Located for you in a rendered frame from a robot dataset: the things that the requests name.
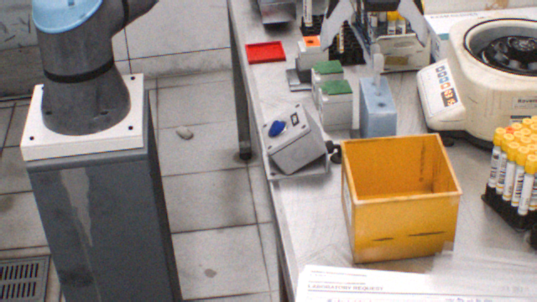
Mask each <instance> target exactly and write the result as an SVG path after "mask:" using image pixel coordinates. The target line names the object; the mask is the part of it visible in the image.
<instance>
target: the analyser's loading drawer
mask: <svg viewBox="0 0 537 302"><path fill-rule="evenodd" d="M257 1H258V6H259V10H261V14H262V16H263V23H277V22H286V21H295V20H296V1H292V0H257Z"/></svg>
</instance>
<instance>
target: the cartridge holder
mask: <svg viewBox="0 0 537 302"><path fill-rule="evenodd" d="M311 71H312V70H302V69H301V66H300V62H299V61H298V58H295V68H292V70H288V69H285V72H286V77H287V80H288V84H289V88H290V90H291V91H298V90H302V89H310V88H312V72H311Z"/></svg>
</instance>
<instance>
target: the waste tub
mask: <svg viewBox="0 0 537 302"><path fill-rule="evenodd" d="M340 145H341V203H342V207H343V212H344V216H345V220H346V224H347V232H348V236H349V240H350V244H351V250H352V256H353V261H354V263H377V262H378V261H388V260H400V259H409V258H422V257H433V256H435V253H436V252H440V253H442V250H443V247H444V243H445V241H447V242H455V237H456V223H457V215H458V213H459V206H460V199H461V195H463V193H462V191H461V187H460V185H459V183H458V181H457V178H456V176H455V173H454V171H453V169H452V167H451V164H450V160H449V159H448V157H447V155H446V150H445V147H444V145H443V142H442V140H441V137H440V134H439V133H427V134H415V135H404V136H393V137H381V138H358V139H345V140H340Z"/></svg>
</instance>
